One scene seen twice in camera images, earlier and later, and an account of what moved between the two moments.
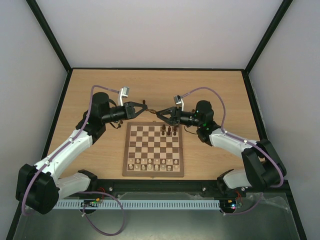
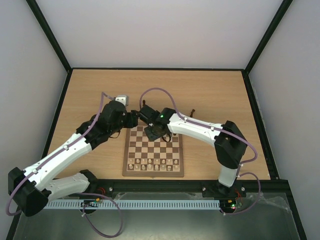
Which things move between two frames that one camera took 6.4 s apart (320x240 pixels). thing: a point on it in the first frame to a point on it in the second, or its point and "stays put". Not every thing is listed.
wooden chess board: (153, 149) stays put
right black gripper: (175, 116) to (153, 132)
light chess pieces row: (155, 164) stays put
